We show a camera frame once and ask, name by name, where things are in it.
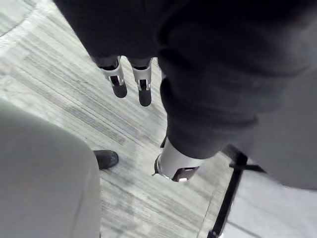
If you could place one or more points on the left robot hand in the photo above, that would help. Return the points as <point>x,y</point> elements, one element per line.
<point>198,62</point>

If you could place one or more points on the dark robot foot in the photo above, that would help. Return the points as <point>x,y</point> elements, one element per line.
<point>107,160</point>

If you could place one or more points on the silver robot leg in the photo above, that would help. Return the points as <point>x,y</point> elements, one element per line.
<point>44,178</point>

